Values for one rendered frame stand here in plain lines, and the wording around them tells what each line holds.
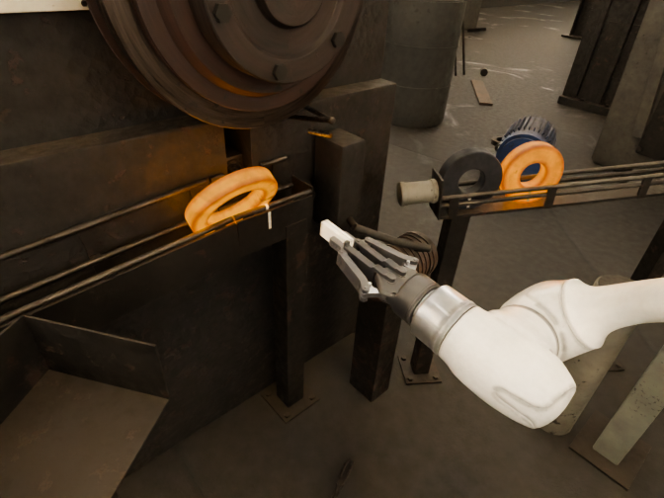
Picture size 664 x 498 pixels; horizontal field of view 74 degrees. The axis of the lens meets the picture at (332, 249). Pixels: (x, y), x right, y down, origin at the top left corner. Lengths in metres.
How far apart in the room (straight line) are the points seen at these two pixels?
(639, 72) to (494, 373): 2.88
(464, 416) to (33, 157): 1.27
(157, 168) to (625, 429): 1.31
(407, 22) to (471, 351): 3.03
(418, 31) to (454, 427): 2.69
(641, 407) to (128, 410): 1.19
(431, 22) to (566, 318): 2.93
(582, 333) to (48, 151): 0.83
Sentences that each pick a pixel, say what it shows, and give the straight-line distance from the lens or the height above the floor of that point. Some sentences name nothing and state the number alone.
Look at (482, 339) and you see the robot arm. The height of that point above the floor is 0.76.
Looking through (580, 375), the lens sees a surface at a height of 0.26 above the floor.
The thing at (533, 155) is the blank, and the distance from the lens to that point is 1.16.
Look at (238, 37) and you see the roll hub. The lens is 0.68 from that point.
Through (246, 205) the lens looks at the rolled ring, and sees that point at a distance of 0.91.
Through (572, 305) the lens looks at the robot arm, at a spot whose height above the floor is 0.77.
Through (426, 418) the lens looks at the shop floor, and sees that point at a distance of 1.44.
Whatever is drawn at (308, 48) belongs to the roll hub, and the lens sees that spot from 0.76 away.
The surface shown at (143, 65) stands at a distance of 0.71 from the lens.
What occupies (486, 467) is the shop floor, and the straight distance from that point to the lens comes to 1.41.
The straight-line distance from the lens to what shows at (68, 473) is 0.70.
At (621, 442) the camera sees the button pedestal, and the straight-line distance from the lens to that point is 1.51.
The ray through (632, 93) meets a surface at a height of 0.50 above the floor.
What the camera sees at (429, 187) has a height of 0.69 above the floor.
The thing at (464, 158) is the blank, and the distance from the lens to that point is 1.08.
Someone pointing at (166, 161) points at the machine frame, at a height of 0.82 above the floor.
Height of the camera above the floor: 1.16
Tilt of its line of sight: 35 degrees down
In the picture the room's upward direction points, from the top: 4 degrees clockwise
